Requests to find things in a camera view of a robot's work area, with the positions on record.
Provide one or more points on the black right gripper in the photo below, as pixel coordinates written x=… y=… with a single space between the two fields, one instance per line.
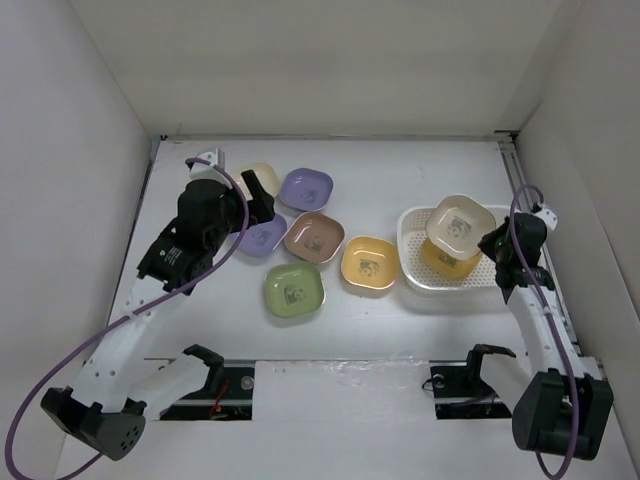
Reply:
x=503 y=228

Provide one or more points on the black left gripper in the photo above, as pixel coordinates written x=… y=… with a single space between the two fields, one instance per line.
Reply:
x=262 y=201

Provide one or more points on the beige panda plate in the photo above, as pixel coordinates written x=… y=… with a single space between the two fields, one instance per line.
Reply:
x=458 y=224

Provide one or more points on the yellow panda plate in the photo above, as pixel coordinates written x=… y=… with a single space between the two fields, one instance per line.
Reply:
x=446 y=265
x=370 y=263

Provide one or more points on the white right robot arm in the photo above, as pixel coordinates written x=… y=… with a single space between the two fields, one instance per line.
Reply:
x=557 y=406

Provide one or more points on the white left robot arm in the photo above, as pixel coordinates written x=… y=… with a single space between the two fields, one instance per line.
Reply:
x=108 y=405

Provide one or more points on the white perforated plastic bin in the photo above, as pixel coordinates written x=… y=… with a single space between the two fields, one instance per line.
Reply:
x=427 y=291

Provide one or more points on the cream panda plate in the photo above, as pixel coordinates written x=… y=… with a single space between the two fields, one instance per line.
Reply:
x=265 y=175

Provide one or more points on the large purple panda plate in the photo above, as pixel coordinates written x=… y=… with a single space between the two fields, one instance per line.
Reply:
x=262 y=239

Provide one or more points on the small purple panda plate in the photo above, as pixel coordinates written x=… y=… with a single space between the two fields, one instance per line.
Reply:
x=306 y=190

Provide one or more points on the brown panda plate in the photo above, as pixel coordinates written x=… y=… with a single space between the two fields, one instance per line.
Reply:
x=314 y=237

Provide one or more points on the green panda plate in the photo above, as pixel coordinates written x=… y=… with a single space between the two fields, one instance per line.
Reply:
x=294 y=289

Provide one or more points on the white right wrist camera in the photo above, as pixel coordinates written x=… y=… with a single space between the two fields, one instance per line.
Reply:
x=544 y=213

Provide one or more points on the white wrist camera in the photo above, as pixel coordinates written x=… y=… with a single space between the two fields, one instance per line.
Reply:
x=203 y=166
x=544 y=213

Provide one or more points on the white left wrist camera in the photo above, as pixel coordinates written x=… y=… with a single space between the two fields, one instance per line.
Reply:
x=203 y=166

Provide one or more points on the aluminium rail right side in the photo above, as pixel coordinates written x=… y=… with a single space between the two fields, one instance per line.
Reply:
x=527 y=201

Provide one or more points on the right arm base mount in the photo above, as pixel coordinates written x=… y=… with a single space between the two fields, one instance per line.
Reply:
x=458 y=390

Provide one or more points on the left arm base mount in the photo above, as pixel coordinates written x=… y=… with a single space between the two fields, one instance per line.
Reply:
x=226 y=394

